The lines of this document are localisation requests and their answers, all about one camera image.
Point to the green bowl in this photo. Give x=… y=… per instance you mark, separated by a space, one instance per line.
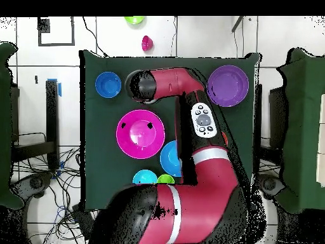
x=134 y=19

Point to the green cloth side table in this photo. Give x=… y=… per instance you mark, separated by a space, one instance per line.
x=5 y=127
x=304 y=101

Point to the dark green tablecloth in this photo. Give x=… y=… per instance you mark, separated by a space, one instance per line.
x=101 y=152

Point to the black metal stand frame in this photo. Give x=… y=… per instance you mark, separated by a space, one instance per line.
x=52 y=114

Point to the small ribbed cyan bowl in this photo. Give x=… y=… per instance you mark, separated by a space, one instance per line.
x=145 y=177

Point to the large pink bowl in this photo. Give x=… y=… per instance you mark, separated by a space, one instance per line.
x=140 y=147

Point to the large light blue bowl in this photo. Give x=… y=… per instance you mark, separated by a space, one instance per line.
x=170 y=158

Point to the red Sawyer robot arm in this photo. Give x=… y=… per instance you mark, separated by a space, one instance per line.
x=203 y=198

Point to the small dark blue bowl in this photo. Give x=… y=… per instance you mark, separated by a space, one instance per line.
x=108 y=85

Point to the purple bowl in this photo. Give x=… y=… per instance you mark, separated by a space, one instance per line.
x=228 y=86

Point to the green cup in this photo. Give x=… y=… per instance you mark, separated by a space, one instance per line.
x=165 y=179

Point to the white box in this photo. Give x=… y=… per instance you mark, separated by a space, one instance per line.
x=322 y=139

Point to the black power brick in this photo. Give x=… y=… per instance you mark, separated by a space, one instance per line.
x=82 y=219

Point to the black floor stand base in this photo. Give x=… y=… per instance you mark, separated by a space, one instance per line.
x=269 y=184
x=35 y=183

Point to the red bowl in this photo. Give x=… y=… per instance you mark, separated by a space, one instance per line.
x=146 y=43

